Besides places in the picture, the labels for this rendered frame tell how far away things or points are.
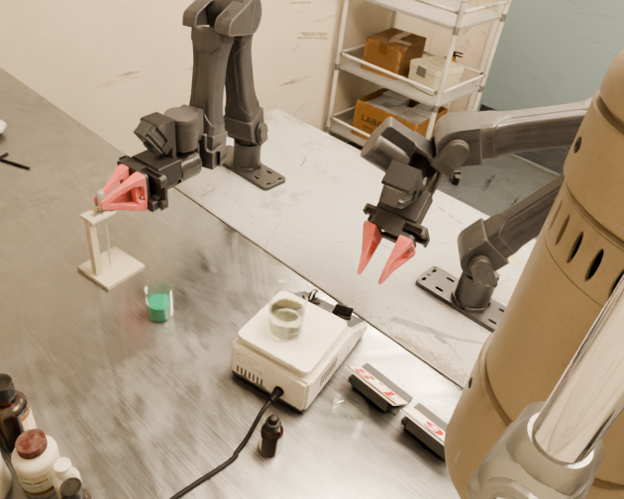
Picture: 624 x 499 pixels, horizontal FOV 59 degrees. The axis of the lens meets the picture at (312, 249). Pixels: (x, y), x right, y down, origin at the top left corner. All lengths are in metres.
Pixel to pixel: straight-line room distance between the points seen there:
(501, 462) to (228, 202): 1.06
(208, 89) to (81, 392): 0.54
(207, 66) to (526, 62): 2.82
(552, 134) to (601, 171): 0.66
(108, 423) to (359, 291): 0.47
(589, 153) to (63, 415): 0.74
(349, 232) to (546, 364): 0.93
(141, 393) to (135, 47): 1.64
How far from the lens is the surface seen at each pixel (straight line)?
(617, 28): 3.48
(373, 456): 0.80
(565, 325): 0.23
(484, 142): 0.84
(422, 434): 0.81
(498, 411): 0.27
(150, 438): 0.80
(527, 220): 0.93
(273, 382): 0.80
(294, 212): 1.18
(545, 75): 3.63
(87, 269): 1.03
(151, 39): 2.31
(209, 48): 1.02
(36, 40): 2.10
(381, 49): 2.99
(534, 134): 0.86
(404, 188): 0.76
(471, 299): 1.01
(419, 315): 0.99
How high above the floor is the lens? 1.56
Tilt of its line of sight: 38 degrees down
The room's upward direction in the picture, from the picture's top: 8 degrees clockwise
